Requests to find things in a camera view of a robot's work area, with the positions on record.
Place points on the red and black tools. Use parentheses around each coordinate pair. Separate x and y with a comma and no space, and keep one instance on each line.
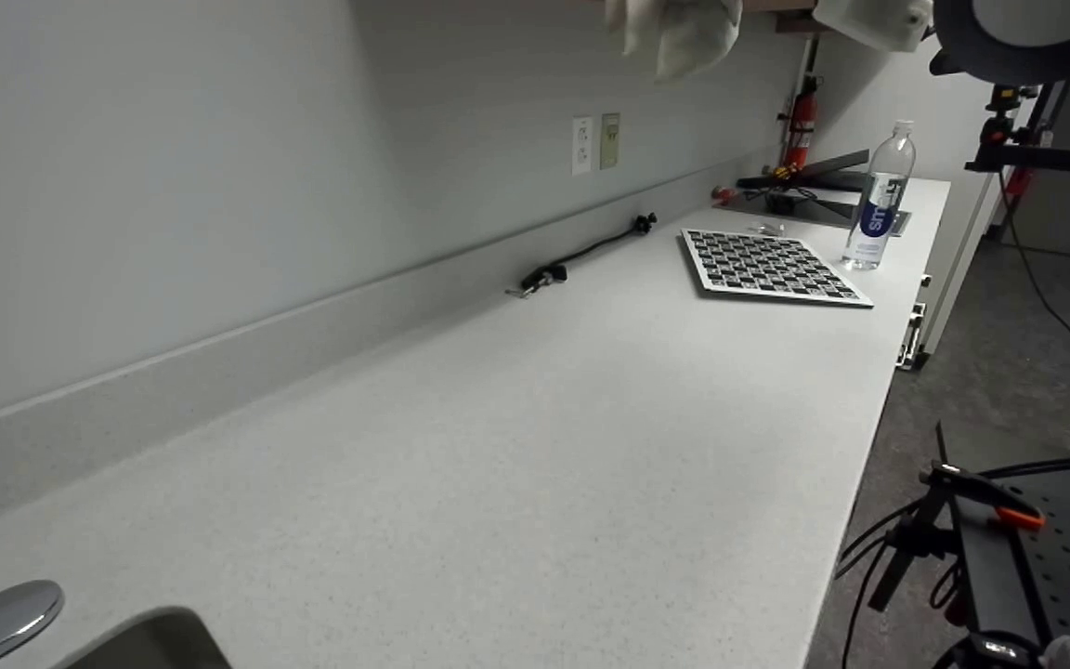
(807,186)

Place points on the red bar clamp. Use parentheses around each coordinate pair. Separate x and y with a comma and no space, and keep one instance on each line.
(795,115)

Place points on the checkerboard calibration board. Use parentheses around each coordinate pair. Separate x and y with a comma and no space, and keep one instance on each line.
(771,264)

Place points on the white wall outlet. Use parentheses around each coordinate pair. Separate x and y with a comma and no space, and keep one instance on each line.
(581,145)

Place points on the white base cabinet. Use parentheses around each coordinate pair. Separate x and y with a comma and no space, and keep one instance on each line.
(947,272)

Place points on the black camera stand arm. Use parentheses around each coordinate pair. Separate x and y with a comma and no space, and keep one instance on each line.
(994,581)

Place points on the clear water bottle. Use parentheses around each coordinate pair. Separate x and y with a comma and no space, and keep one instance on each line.
(879,209)

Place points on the small red tool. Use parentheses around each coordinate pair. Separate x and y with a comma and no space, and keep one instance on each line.
(724,194)

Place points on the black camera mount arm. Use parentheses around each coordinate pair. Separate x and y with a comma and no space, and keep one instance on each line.
(1055,157)

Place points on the white cloth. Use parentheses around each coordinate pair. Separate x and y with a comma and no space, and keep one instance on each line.
(677,31)

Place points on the beige wall plate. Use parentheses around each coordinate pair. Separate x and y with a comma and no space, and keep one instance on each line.
(611,137)

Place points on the steel sink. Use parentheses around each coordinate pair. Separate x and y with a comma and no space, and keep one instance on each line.
(149,643)

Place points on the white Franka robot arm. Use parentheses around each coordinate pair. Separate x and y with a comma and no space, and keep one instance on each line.
(1030,22)

